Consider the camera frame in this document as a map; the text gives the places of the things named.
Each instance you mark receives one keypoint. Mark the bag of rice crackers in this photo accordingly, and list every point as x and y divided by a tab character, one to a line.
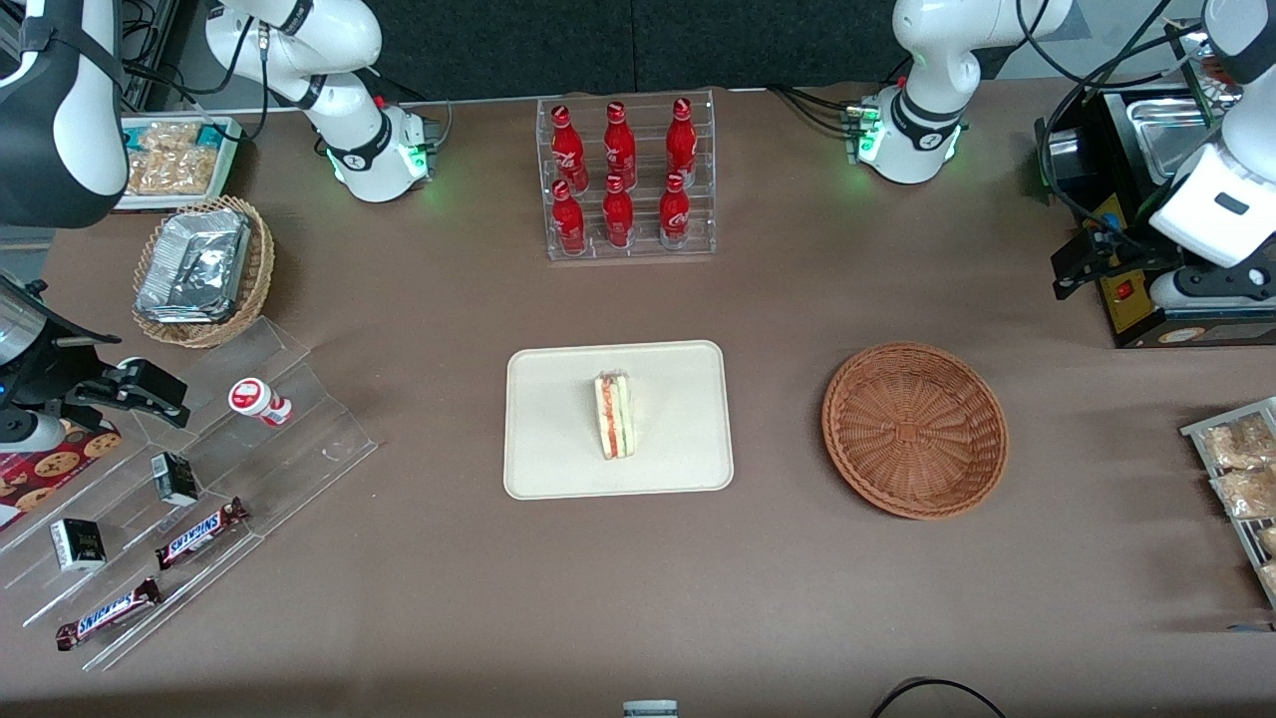
164	135
174	172

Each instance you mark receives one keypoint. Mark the red cookie box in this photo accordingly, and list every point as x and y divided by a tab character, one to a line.
45	474

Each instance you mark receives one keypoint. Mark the white snack tray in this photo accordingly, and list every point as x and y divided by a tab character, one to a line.
227	150

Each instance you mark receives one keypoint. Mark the triangle sandwich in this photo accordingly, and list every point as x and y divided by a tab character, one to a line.
614	419

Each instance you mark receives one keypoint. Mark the brown round wicker basket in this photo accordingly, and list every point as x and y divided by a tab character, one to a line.
917	434

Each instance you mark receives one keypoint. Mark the small black white carton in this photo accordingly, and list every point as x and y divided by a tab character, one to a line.
78	543

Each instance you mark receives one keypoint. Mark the clear acrylic stepped stand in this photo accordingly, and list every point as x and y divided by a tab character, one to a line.
299	449

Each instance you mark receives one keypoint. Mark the yellow box with buttons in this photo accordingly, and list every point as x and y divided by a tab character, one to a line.
1138	314

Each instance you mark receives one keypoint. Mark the glass food warmer cabinet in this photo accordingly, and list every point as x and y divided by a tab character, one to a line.
1196	331

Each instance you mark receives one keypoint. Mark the small grey object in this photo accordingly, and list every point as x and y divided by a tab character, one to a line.
650	709

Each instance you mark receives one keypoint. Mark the red cola bottle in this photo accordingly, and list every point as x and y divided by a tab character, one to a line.
568	219
619	145
675	211
568	150
682	140
618	214

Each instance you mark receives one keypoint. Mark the clear acrylic bottle rack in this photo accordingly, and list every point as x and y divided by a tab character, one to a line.
643	254

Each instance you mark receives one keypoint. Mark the light wicker basket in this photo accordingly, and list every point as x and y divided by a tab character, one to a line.
254	289

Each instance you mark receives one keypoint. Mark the clear bag of snacks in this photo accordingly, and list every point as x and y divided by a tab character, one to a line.
1238	444
1248	494
1268	541

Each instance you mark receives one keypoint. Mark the grey snack display tray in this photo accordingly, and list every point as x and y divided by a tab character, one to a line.
1211	424

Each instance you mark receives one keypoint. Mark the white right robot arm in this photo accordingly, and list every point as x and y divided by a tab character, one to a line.
60	120

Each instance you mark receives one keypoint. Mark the Snickers chocolate bar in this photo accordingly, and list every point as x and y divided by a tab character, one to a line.
199	534
108	613

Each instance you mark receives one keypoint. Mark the beige plastic tray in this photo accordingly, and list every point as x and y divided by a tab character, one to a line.
678	419

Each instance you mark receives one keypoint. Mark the steel warmer pan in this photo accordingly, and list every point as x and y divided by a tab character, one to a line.
1161	130

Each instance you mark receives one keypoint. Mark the stack of foil trays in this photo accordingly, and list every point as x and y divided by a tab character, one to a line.
194	264

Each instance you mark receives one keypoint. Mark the red white small bottle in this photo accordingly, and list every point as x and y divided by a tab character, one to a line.
254	399

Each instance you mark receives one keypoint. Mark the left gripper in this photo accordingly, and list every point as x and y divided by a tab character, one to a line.
1134	251

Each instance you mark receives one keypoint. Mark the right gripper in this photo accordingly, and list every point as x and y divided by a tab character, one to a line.
42	371

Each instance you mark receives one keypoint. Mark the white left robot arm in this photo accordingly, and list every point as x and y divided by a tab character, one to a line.
927	60

